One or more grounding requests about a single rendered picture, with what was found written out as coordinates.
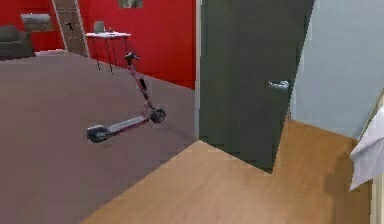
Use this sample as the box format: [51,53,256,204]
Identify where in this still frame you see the dark grey room door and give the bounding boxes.
[199,0,316,174]

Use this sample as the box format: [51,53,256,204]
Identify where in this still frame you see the pink and grey kick scooter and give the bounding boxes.
[86,51,167,144]

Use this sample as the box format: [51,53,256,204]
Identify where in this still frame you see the white table with black legs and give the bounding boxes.
[85,31,132,74]

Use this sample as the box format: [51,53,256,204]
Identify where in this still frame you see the grey laptop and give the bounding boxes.
[93,20,106,34]

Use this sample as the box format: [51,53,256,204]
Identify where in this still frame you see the brown room door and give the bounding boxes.
[52,0,90,58]

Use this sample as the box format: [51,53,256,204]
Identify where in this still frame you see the grey window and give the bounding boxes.
[20,13,55,33]

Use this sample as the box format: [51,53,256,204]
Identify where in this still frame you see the white bed sheet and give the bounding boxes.
[349,105,384,191]

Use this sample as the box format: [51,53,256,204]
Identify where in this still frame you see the dark grey sofa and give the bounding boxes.
[0,24,37,61]

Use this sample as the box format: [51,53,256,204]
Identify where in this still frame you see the silver door handle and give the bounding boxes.
[268,80,290,91]

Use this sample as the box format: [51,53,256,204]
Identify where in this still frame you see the framed wall picture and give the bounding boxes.
[118,0,144,9]

